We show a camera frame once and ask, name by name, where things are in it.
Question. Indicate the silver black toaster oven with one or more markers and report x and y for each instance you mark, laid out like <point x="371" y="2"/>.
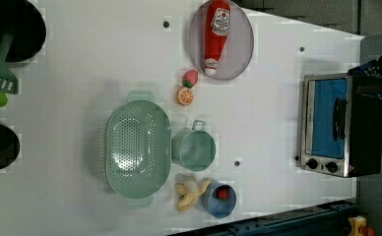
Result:
<point x="341" y="129"/>

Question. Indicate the round grey plate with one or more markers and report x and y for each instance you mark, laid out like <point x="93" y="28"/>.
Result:
<point x="238" y="48"/>

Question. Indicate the yellow orange object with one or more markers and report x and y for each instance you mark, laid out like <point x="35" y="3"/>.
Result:
<point x="359" y="227"/>

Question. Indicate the red plush ketchup bottle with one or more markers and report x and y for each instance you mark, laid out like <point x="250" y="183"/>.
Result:
<point x="216" y="33"/>

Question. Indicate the red toy strawberry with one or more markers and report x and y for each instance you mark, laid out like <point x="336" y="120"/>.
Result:
<point x="190" y="79"/>

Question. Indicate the toy orange slice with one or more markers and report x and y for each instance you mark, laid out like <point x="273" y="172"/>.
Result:
<point x="184" y="96"/>

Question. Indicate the small red toy fruit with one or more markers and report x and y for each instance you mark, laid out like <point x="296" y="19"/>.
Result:
<point x="222" y="194"/>

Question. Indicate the blue bowl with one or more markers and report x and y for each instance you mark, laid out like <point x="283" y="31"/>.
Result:
<point x="218" y="208"/>

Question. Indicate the yellow toy banana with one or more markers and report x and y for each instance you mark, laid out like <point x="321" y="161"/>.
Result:
<point x="190" y="191"/>

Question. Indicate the green oval colander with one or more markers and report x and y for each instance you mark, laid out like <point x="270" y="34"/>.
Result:
<point x="138" y="148"/>

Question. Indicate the blue metal frame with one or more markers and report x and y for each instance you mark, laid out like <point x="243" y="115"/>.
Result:
<point x="323" y="220"/>

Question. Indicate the green cup with handle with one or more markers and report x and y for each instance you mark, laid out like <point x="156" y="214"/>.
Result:
<point x="194" y="148"/>

